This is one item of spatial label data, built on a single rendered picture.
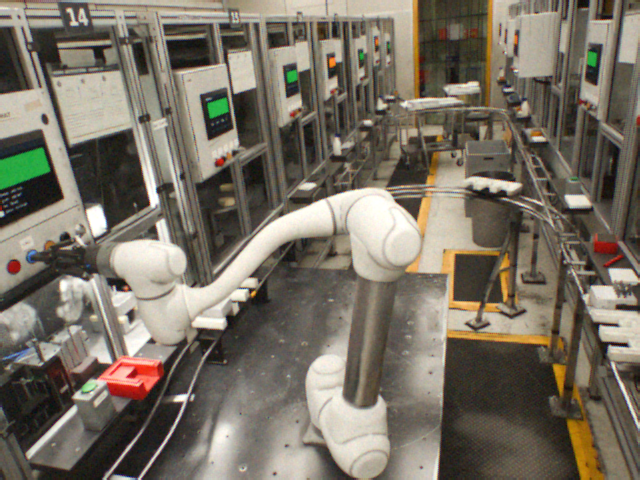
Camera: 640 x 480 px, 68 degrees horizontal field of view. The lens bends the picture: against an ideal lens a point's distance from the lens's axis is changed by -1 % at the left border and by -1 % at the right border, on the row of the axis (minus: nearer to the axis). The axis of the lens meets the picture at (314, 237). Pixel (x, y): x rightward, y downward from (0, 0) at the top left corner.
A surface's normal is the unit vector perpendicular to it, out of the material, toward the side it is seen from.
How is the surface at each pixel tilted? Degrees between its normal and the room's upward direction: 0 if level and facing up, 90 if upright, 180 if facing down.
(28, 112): 90
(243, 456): 0
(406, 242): 84
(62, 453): 0
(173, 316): 92
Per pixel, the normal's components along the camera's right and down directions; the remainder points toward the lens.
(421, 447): -0.10, -0.92
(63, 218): 0.96, 0.02
